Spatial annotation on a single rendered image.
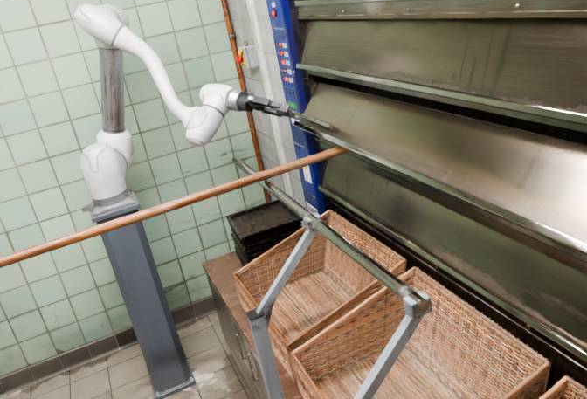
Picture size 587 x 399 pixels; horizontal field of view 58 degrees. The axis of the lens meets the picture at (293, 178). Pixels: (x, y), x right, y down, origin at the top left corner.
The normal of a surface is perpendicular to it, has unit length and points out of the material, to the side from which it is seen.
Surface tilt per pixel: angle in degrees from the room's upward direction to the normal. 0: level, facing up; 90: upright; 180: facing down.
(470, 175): 49
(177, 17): 90
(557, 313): 70
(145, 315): 90
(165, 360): 90
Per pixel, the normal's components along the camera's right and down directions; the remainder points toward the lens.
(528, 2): -0.90, 0.30
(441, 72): -0.91, -0.04
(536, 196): -0.80, -0.37
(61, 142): 0.40, 0.26
